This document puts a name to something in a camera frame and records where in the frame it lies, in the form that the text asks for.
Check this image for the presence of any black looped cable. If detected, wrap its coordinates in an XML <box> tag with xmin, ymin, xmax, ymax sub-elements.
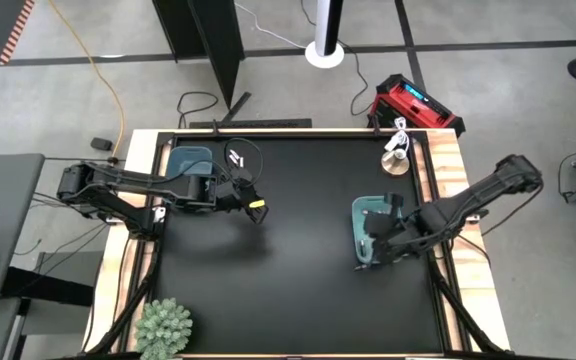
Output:
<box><xmin>175</xmin><ymin>90</ymin><xmax>220</xmax><ymax>129</ymax></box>

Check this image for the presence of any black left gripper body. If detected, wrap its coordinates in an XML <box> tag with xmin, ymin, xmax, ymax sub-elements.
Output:
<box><xmin>215</xmin><ymin>180</ymin><xmax>257</xmax><ymax>215</ymax></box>

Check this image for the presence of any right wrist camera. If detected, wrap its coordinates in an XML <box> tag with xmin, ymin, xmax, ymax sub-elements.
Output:
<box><xmin>384</xmin><ymin>191</ymin><xmax>405</xmax><ymax>216</ymax></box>

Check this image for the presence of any black partition panel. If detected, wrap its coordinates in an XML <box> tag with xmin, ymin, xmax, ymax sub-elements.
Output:
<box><xmin>151</xmin><ymin>0</ymin><xmax>253</xmax><ymax>124</ymax></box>

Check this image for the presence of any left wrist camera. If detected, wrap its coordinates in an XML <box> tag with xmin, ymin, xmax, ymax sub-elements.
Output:
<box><xmin>229</xmin><ymin>167</ymin><xmax>255</xmax><ymax>191</ymax></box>

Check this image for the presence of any yellow cable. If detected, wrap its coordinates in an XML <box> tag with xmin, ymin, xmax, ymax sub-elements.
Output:
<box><xmin>46</xmin><ymin>0</ymin><xmax>128</xmax><ymax>157</ymax></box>

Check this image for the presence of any blue-grey plastic tray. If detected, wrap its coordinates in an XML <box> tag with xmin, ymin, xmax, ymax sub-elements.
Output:
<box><xmin>165</xmin><ymin>145</ymin><xmax>219</xmax><ymax>182</ymax></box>

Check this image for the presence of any grey desk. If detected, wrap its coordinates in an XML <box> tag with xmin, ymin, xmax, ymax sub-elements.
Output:
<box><xmin>0</xmin><ymin>152</ymin><xmax>47</xmax><ymax>308</ymax></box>

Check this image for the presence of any white tower fan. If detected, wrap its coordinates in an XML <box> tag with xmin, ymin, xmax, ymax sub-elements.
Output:
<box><xmin>303</xmin><ymin>0</ymin><xmax>346</xmax><ymax>70</ymax></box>

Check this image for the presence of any red black power station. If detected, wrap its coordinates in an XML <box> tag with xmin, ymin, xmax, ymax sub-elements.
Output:
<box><xmin>366</xmin><ymin>73</ymin><xmax>467</xmax><ymax>139</ymax></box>

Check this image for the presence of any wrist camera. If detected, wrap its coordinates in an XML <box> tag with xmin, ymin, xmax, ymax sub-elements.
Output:
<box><xmin>384</xmin><ymin>191</ymin><xmax>405</xmax><ymax>216</ymax></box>
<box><xmin>229</xmin><ymin>167</ymin><xmax>255</xmax><ymax>191</ymax></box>

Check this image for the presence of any black power adapter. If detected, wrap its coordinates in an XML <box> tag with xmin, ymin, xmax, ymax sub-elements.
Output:
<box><xmin>89</xmin><ymin>136</ymin><xmax>115</xmax><ymax>153</ymax></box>

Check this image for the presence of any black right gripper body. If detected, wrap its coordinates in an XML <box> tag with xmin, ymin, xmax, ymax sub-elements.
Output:
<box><xmin>374</xmin><ymin>214</ymin><xmax>422</xmax><ymax>264</ymax></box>

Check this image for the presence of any white camera cable bundle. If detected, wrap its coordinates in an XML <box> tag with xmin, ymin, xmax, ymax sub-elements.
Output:
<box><xmin>383</xmin><ymin>116</ymin><xmax>412</xmax><ymax>160</ymax></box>

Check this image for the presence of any brass round camera base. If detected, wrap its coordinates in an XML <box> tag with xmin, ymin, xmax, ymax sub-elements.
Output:
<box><xmin>380</xmin><ymin>149</ymin><xmax>412</xmax><ymax>178</ymax></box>

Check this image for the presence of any black power strip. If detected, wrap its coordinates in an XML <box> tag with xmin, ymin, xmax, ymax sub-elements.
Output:
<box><xmin>188</xmin><ymin>117</ymin><xmax>314</xmax><ymax>130</ymax></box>

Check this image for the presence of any black desk foot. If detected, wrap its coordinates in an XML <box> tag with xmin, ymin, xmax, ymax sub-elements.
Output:
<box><xmin>0</xmin><ymin>266</ymin><xmax>95</xmax><ymax>308</ymax></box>

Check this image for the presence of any black fan cable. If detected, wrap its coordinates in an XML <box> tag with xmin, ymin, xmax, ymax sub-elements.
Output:
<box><xmin>299</xmin><ymin>0</ymin><xmax>372</xmax><ymax>118</ymax></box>

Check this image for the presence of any green potted plant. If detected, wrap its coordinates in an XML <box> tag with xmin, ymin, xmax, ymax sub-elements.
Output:
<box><xmin>133</xmin><ymin>297</ymin><xmax>195</xmax><ymax>360</ymax></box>

